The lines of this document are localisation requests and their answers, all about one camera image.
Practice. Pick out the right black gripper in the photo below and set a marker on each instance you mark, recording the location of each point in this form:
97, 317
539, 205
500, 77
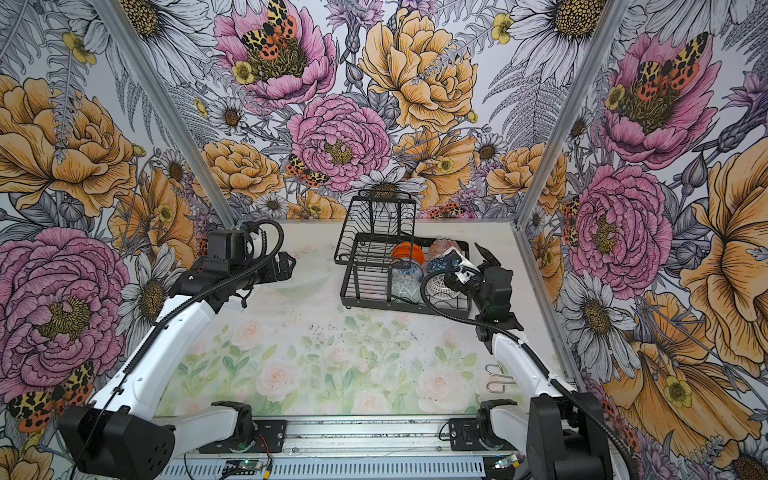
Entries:
490, 259

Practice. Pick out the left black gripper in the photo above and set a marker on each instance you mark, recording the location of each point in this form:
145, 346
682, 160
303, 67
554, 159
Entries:
284, 269

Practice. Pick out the blue geometric bowl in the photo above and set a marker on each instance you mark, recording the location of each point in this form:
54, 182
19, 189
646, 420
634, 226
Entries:
441, 263

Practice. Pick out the maroon petal patterned bowl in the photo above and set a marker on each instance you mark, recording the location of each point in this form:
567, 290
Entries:
438, 290

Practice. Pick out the red patterned bowl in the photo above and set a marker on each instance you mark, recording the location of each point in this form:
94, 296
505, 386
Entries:
440, 246

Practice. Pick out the green patterned bowl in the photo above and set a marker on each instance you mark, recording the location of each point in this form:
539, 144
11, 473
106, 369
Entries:
406, 289

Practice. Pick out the black wire dish rack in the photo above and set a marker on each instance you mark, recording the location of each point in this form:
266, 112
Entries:
384, 260

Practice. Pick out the blue floral bowl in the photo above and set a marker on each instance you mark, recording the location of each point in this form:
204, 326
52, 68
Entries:
407, 269

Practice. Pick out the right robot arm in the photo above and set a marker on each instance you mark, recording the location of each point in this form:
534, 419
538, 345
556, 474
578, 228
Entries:
558, 431

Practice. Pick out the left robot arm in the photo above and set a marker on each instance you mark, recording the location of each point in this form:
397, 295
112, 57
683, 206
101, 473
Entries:
115, 433

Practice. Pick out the green circuit board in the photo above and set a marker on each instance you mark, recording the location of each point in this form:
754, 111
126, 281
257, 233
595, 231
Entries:
243, 467

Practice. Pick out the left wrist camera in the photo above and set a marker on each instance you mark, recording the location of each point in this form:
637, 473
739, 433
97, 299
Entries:
228, 252

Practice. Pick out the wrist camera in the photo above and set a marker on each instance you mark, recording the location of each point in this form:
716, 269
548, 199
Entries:
228, 252
463, 269

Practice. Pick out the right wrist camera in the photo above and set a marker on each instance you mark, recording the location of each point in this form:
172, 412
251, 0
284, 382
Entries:
463, 269

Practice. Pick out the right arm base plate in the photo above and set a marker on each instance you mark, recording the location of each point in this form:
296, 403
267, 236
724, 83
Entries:
467, 435

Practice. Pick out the aluminium rail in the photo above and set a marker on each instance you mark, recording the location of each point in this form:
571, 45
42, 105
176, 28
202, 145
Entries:
361, 436

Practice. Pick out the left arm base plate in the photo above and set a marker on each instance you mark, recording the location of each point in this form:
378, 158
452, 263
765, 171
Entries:
264, 436

